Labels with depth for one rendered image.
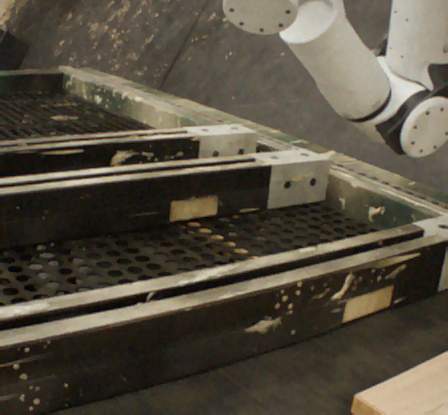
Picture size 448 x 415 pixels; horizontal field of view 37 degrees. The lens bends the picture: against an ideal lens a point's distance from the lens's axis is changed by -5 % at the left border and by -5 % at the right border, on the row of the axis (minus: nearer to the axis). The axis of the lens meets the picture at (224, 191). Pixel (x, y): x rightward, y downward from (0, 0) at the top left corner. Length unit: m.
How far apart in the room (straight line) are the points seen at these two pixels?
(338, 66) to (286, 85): 1.99
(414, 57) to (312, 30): 0.14
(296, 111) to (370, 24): 0.44
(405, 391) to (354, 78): 0.32
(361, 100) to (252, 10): 0.19
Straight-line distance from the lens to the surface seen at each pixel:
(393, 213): 1.04
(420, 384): 0.62
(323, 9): 0.69
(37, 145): 1.04
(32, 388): 0.53
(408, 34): 0.75
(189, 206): 0.96
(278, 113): 2.62
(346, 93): 0.72
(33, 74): 1.93
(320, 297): 0.68
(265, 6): 0.60
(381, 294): 0.76
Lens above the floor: 1.74
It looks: 42 degrees down
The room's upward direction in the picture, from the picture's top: 58 degrees counter-clockwise
